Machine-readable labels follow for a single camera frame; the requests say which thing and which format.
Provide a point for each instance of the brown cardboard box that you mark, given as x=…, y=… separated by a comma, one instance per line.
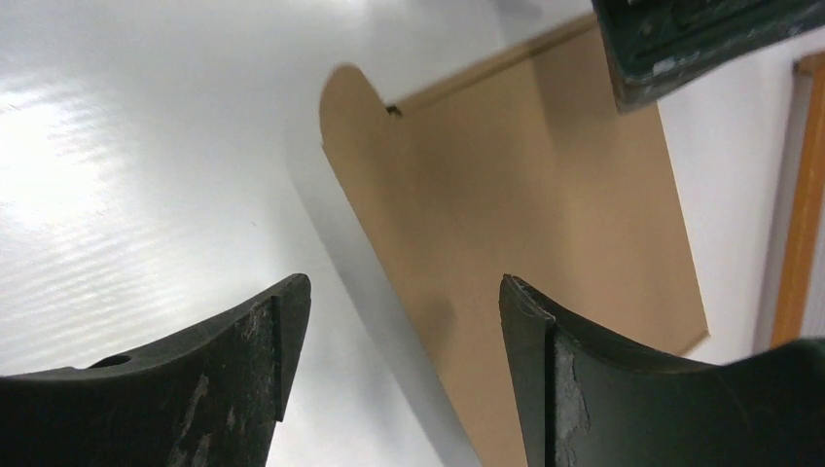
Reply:
x=520, y=164

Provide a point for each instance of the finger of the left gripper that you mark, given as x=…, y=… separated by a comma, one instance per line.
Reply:
x=656, y=47

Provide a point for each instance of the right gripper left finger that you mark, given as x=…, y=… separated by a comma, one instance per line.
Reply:
x=208, y=395

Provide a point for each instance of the orange wooden shelf rack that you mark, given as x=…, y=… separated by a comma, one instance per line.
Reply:
x=805, y=213

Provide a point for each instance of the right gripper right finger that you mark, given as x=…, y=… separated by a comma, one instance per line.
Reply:
x=587, y=396

